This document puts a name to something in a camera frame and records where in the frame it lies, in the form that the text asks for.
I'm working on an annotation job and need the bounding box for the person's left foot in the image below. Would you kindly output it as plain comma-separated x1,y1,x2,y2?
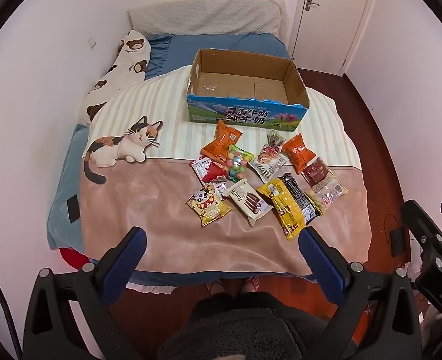
205,280,227,296

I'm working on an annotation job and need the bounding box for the person's dark fleece clothing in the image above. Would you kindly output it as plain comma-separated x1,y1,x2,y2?
156,292,353,360

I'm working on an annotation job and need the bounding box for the black cable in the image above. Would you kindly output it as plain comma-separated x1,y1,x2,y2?
0,251,23,360

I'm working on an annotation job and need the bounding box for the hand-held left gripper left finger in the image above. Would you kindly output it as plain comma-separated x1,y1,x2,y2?
23,226,147,360

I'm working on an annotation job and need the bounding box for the printed cardboard box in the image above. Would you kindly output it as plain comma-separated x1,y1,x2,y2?
186,48,310,133

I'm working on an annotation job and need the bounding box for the bear print pillow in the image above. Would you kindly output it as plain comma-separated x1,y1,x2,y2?
79,30,152,128

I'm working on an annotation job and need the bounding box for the small grey snack packet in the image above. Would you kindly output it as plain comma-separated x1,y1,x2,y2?
266,129,285,149

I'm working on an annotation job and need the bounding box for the white door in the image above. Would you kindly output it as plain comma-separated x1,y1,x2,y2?
292,0,375,72

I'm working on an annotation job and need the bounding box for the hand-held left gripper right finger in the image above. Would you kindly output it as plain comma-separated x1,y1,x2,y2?
298,226,422,360

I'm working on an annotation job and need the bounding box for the clear snack packet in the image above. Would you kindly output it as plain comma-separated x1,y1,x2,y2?
307,172,349,209

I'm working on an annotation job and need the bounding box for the dark red snack packet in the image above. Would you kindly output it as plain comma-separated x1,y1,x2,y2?
301,157,332,188

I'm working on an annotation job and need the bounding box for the person's right foot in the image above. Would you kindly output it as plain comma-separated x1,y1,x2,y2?
241,275,261,293

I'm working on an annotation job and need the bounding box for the black snack packet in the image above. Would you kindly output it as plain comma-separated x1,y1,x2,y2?
279,172,321,224

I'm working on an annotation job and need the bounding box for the black power adapter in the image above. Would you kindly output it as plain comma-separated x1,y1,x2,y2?
390,227,409,257

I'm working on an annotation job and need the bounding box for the colourful candy ball bag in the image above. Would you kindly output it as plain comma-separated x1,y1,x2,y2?
226,144,254,181

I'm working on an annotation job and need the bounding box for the cat print blanket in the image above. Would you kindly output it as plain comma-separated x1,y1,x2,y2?
79,65,370,276

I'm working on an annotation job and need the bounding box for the black phone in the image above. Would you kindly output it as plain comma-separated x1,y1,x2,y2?
66,195,82,224

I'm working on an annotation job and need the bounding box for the white cookie packet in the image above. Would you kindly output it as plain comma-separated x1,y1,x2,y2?
256,143,289,181

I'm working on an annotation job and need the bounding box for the grey pillow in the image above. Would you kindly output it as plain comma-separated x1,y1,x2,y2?
127,0,286,40

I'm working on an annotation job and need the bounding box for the red white spicy strip packet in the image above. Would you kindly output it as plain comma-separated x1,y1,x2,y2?
189,156,216,181

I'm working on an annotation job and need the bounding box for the panda print snack packet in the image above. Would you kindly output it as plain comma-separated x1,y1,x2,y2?
185,184,232,227

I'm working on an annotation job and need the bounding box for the person's foot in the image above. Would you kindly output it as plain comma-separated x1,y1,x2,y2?
241,275,261,293
205,280,227,296

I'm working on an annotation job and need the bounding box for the white wafer packet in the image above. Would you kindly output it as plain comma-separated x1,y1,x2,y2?
226,179,273,220

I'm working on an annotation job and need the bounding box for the red cloth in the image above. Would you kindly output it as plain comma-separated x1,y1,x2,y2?
59,247,92,269

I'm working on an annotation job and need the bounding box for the yellow snack packet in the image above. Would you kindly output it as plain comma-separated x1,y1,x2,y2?
256,178,308,241

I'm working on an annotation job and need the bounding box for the orange white-label snack packet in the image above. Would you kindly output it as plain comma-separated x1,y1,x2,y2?
200,119,243,162

